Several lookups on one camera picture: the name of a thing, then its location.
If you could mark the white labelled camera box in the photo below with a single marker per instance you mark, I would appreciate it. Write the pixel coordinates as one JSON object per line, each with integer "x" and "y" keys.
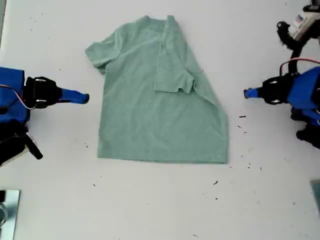
{"x": 303, "y": 22}

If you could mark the black camera box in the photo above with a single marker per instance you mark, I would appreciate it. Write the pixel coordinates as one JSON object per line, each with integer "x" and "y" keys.
{"x": 10, "y": 156}

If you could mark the green t-shirt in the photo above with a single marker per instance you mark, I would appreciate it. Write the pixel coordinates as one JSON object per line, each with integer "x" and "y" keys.
{"x": 160, "y": 120}

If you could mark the steel clamp plate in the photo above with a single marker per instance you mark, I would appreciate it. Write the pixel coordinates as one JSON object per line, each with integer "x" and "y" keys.
{"x": 11, "y": 212}

